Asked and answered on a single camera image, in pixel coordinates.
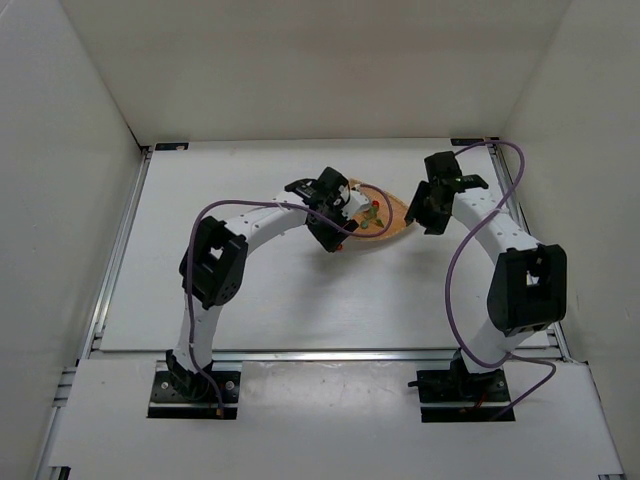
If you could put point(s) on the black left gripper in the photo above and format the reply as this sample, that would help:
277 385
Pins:
326 232

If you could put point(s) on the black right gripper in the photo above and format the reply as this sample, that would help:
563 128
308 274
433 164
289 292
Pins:
427 211

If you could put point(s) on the fake strawberry sprig with leaves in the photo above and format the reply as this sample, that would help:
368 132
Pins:
370 218

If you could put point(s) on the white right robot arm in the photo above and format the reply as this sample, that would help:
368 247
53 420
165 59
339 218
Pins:
475 207

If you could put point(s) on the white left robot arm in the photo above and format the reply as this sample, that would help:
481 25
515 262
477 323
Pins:
224 235

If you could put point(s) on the woven triangular fruit basket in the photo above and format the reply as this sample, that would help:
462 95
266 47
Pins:
392 212

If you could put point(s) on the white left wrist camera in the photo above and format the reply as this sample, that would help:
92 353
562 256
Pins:
357 202

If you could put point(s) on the black right corner bracket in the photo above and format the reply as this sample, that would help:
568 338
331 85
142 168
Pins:
463 142

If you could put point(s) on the black corner bracket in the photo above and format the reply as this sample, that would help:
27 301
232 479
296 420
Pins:
463 142
171 146

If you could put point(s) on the aluminium right table rail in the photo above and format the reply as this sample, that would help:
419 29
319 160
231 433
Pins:
528 290

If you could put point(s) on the aluminium table rail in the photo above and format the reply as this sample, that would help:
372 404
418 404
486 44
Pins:
528 290
334 355
105 293

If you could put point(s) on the aluminium front table rail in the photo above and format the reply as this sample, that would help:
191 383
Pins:
334 355

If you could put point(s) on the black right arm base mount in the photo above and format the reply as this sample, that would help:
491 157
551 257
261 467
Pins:
447 397

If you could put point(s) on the black left corner bracket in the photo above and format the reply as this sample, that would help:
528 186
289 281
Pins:
171 146

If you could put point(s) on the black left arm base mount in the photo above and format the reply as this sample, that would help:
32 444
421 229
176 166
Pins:
177 393

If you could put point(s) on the aluminium left table rail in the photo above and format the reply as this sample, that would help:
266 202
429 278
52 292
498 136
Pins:
105 293

